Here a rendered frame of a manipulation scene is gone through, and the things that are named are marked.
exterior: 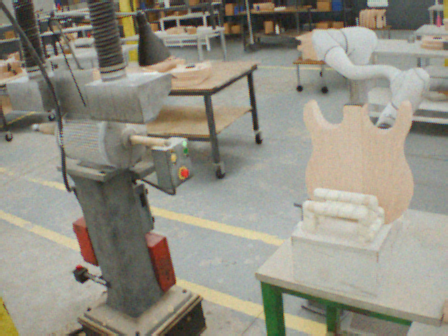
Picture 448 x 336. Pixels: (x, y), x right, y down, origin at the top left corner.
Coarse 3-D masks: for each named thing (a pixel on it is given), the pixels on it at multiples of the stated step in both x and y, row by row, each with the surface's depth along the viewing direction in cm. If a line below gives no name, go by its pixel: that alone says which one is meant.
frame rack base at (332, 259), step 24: (336, 216) 146; (312, 240) 136; (336, 240) 134; (384, 240) 131; (312, 264) 140; (336, 264) 135; (360, 264) 131; (384, 264) 135; (336, 288) 139; (360, 288) 134
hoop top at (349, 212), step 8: (304, 208) 134; (312, 208) 133; (320, 208) 131; (328, 208) 130; (336, 208) 129; (344, 208) 128; (352, 208) 127; (360, 208) 127; (344, 216) 128; (352, 216) 127; (360, 216) 125; (368, 216) 125
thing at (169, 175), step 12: (180, 144) 221; (156, 156) 219; (168, 156) 215; (180, 156) 222; (156, 168) 222; (168, 168) 217; (180, 168) 223; (192, 168) 230; (144, 180) 229; (168, 180) 221; (180, 180) 224; (168, 192) 229
